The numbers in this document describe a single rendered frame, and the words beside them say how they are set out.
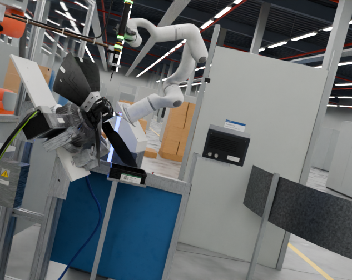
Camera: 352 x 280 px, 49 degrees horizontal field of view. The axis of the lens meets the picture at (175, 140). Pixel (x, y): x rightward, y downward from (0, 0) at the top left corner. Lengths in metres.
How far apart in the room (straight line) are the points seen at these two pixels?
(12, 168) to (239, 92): 2.44
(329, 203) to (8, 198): 2.21
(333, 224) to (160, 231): 1.32
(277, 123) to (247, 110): 0.32
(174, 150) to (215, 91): 6.60
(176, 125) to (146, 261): 7.87
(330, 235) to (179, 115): 7.59
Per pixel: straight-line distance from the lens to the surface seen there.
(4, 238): 2.28
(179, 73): 2.67
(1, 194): 2.12
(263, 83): 3.89
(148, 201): 2.51
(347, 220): 3.11
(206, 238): 4.03
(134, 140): 2.73
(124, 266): 2.67
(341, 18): 9.01
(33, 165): 3.24
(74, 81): 1.91
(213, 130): 2.35
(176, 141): 10.34
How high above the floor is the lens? 1.28
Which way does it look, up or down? 4 degrees down
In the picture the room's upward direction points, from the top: 14 degrees clockwise
